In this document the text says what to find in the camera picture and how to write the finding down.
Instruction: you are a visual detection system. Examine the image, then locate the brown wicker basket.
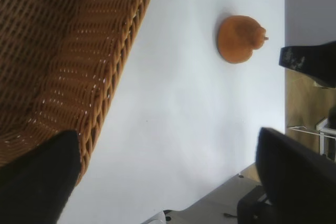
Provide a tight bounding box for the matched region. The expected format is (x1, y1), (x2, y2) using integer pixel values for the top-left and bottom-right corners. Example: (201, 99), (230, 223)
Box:
(0, 0), (162, 187)

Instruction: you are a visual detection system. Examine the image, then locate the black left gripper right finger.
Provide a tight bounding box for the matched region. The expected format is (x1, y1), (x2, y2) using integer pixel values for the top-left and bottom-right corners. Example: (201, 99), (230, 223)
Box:
(256, 126), (336, 224)

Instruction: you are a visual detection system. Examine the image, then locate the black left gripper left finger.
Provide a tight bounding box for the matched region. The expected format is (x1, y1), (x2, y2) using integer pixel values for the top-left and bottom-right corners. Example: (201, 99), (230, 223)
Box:
(0, 129), (82, 224)

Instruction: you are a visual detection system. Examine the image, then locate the white metal frame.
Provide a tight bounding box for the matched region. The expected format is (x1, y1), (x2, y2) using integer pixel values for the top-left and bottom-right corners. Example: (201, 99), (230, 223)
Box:
(287, 118), (336, 162)

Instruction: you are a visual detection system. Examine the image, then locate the finger of the speckled black right gripper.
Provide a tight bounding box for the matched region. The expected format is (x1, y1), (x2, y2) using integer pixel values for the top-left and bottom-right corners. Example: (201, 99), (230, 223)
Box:
(278, 40), (336, 89)

